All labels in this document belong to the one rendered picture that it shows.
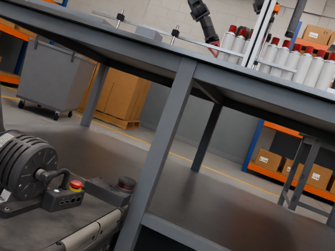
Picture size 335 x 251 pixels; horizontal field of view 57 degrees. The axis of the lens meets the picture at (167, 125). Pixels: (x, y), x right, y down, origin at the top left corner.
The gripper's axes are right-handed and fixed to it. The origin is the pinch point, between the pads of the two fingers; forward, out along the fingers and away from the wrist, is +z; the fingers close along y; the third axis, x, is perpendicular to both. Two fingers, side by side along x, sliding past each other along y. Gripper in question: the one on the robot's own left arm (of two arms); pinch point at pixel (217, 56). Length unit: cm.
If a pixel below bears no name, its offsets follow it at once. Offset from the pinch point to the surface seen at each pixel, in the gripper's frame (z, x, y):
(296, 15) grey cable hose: -2.1, -36.3, -14.1
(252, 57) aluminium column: 9.3, -13.7, -19.5
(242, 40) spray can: -2.2, -13.3, -3.3
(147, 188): 46, 38, -47
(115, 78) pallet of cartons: -81, 160, 302
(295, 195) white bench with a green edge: 106, -24, 105
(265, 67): 14.0, -19.2, -5.6
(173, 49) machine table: 2, 13, -48
